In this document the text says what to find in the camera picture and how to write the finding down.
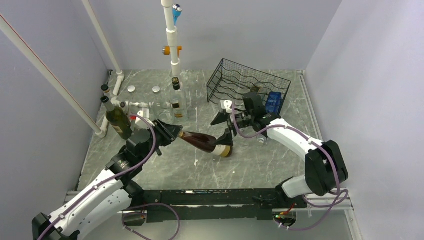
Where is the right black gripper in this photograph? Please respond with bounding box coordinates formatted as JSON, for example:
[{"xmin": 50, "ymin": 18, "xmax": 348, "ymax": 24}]
[{"xmin": 210, "ymin": 111, "xmax": 254, "ymax": 147}]

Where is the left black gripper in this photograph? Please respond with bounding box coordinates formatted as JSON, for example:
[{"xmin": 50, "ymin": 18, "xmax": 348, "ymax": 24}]
[{"xmin": 139, "ymin": 117, "xmax": 183, "ymax": 164}]

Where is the dark gold-foil wine bottle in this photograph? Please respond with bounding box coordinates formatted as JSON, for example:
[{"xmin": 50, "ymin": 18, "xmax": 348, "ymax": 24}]
[{"xmin": 178, "ymin": 131, "xmax": 233, "ymax": 158}]

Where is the clear bottle dark label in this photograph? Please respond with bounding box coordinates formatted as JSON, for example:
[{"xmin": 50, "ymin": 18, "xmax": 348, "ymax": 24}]
[{"xmin": 152, "ymin": 86, "xmax": 174, "ymax": 124}]

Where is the clear square bottle black cap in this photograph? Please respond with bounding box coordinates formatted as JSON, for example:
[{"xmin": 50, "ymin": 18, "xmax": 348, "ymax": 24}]
[{"xmin": 170, "ymin": 77, "xmax": 188, "ymax": 121}]

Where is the clear slim bottle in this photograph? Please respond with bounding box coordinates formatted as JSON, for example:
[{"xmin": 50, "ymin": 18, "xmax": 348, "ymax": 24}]
[{"xmin": 250, "ymin": 85, "xmax": 266, "ymax": 98}]

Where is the clear bottle silver cap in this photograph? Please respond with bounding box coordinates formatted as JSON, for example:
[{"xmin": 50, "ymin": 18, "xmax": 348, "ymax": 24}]
[{"xmin": 127, "ymin": 85, "xmax": 150, "ymax": 119}]

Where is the dark green wine bottle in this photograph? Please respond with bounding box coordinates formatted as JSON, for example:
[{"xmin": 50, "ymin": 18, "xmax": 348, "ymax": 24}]
[{"xmin": 100, "ymin": 95, "xmax": 133, "ymax": 140}]

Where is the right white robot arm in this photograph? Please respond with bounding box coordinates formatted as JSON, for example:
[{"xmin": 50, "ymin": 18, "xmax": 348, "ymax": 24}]
[{"xmin": 211, "ymin": 92, "xmax": 349, "ymax": 208}]

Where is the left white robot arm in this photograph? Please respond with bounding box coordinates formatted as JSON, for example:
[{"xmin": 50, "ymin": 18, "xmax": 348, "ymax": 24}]
[{"xmin": 32, "ymin": 120, "xmax": 183, "ymax": 240}]

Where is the blue square glass bottle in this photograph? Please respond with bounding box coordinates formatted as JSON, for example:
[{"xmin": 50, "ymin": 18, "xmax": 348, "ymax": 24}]
[{"xmin": 264, "ymin": 91, "xmax": 283, "ymax": 115}]

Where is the orange pipe clamp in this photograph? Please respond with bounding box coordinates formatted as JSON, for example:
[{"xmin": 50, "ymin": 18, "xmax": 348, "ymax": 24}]
[{"xmin": 162, "ymin": 45, "xmax": 183, "ymax": 57}]

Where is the blue pipe clip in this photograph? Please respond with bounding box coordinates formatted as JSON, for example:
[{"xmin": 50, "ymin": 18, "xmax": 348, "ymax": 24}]
[{"xmin": 172, "ymin": 4, "xmax": 182, "ymax": 26}]

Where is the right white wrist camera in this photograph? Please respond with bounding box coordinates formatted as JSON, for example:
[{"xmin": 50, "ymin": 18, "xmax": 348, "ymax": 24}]
[{"xmin": 220, "ymin": 100, "xmax": 233, "ymax": 114}]

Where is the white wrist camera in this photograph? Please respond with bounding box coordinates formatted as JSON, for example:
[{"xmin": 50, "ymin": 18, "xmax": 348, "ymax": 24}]
[
  {"xmin": 220, "ymin": 100, "xmax": 233, "ymax": 114},
  {"xmin": 129, "ymin": 114, "xmax": 154, "ymax": 130}
]

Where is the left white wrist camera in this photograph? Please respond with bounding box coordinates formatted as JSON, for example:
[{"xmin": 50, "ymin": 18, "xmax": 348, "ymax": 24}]
[{"xmin": 129, "ymin": 114, "xmax": 154, "ymax": 130}]

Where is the black wire wine rack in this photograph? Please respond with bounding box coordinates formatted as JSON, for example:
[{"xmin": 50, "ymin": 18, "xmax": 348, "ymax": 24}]
[{"xmin": 206, "ymin": 58, "xmax": 291, "ymax": 113}]

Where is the white PVC pipe frame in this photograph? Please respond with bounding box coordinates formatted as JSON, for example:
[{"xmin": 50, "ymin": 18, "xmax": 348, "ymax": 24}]
[{"xmin": 0, "ymin": 0, "xmax": 181, "ymax": 138}]

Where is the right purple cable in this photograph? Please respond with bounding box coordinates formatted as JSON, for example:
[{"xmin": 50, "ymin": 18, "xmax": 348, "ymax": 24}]
[{"xmin": 230, "ymin": 102, "xmax": 350, "ymax": 232}]

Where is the purple cable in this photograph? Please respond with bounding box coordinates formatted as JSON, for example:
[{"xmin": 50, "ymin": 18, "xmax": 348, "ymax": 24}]
[
  {"xmin": 230, "ymin": 102, "xmax": 350, "ymax": 232},
  {"xmin": 37, "ymin": 115, "xmax": 182, "ymax": 240}
]

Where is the aluminium frame rail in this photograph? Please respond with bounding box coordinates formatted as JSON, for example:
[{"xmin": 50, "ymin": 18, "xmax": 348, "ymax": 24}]
[{"xmin": 52, "ymin": 71, "xmax": 365, "ymax": 240}]

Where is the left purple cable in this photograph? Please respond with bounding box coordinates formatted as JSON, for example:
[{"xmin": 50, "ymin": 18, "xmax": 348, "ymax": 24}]
[{"xmin": 37, "ymin": 115, "xmax": 182, "ymax": 240}]

